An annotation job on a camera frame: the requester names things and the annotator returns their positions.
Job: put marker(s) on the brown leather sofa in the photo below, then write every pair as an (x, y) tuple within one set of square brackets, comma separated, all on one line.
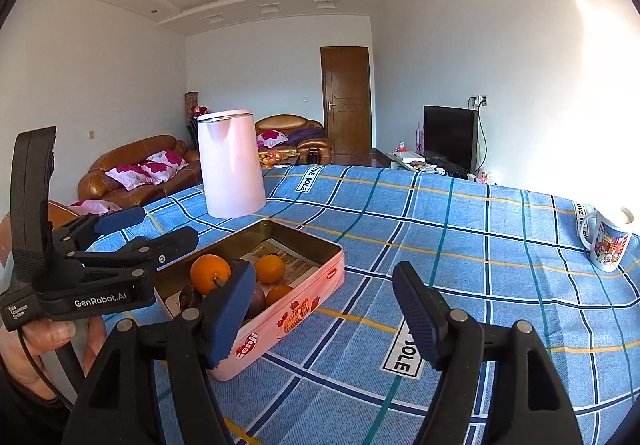
[(100, 182)]

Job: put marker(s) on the small orange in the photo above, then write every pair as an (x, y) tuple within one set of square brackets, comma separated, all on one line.
[(278, 296)]

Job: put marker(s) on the pink floral cushion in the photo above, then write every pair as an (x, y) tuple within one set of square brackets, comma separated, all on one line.
[(130, 177), (165, 165), (272, 139)]

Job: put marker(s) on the printed paper leaflet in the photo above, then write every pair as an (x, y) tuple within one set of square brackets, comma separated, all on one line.
[(295, 265)]

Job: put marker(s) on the person's left hand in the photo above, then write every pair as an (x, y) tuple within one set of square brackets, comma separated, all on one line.
[(35, 355)]

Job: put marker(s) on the red artificial flowers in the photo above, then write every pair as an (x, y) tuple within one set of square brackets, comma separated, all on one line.
[(199, 110)]

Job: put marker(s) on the medium orange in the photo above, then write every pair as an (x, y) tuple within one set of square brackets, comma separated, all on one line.
[(270, 268)]

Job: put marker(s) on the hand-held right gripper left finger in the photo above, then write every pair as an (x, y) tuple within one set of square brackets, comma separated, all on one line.
[(230, 310)]

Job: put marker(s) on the purple passion fruit with stem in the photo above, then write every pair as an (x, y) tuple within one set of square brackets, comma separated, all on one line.
[(255, 301)]

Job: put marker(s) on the large orange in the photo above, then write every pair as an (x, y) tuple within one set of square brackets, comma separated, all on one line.
[(210, 272)]

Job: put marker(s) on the person's left forearm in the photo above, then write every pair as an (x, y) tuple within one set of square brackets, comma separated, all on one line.
[(25, 420)]

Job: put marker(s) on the white wall socket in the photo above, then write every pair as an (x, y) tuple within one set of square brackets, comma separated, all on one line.
[(478, 101)]

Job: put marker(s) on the dark wooden door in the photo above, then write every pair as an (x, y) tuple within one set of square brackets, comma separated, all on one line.
[(346, 100)]

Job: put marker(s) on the black television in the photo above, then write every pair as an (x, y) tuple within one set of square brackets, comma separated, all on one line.
[(449, 137)]

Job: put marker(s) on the brown leather armchair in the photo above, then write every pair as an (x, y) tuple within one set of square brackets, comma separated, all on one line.
[(312, 147)]

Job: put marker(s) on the dark wrinkled fruit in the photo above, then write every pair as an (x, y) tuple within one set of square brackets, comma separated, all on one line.
[(192, 297)]

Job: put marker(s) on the white printed mug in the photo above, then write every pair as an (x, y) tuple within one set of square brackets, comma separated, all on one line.
[(607, 237)]

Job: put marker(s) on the small red figurine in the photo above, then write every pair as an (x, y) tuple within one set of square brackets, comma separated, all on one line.
[(400, 147)]

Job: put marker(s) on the pink cloth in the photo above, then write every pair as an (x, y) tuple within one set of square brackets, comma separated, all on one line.
[(92, 206)]

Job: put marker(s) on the pink electric kettle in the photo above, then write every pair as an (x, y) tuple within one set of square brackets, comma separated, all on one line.
[(232, 165)]

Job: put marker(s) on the pink tin box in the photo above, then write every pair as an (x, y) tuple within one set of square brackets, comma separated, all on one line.
[(300, 310)]

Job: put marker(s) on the purple blanket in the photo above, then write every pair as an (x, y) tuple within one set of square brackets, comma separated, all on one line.
[(307, 134)]

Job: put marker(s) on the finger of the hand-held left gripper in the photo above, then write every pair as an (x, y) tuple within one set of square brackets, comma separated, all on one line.
[(170, 242), (120, 219)]

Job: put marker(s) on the low television stand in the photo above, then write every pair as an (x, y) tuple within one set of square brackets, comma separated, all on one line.
[(400, 160)]

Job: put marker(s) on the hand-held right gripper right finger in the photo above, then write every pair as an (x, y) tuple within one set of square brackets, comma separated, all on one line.
[(415, 310)]

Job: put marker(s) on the blue plaid tablecloth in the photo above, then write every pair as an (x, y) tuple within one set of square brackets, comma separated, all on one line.
[(450, 235)]

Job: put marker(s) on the tall patterned floor vase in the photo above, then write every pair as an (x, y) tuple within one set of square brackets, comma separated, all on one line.
[(190, 125)]

